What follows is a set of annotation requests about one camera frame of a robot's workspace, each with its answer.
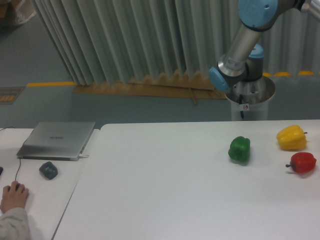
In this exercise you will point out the person's bare hand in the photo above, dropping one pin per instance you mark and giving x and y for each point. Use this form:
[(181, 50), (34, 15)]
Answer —
[(10, 200)]

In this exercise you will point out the beige sleeved forearm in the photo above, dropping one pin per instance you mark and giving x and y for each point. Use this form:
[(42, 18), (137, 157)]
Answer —
[(14, 225)]

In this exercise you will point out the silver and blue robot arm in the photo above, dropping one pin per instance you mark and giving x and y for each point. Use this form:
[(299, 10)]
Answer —
[(243, 61)]

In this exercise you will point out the dark grey earbuds case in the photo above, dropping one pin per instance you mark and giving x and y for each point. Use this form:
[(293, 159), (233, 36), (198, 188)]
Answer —
[(48, 170)]

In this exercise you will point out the silver closed laptop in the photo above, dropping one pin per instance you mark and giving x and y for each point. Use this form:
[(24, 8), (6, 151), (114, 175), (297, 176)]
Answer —
[(57, 140)]

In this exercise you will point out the grey-green pleated curtain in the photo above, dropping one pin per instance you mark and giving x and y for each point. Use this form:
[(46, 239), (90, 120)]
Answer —
[(121, 40)]

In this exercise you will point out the brown cardboard sheet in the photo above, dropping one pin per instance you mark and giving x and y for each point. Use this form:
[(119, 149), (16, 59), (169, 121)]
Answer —
[(151, 90)]

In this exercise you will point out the green bell pepper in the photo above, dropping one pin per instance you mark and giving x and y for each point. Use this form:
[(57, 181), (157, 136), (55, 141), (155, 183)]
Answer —
[(239, 149)]

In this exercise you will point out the yellow bell pepper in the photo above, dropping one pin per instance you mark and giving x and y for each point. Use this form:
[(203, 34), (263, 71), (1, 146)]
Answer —
[(292, 138)]

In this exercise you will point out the red bell pepper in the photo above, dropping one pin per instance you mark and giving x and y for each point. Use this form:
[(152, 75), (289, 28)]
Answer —
[(302, 162)]

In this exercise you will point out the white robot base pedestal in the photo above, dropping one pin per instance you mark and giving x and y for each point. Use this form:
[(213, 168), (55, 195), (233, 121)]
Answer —
[(249, 100)]

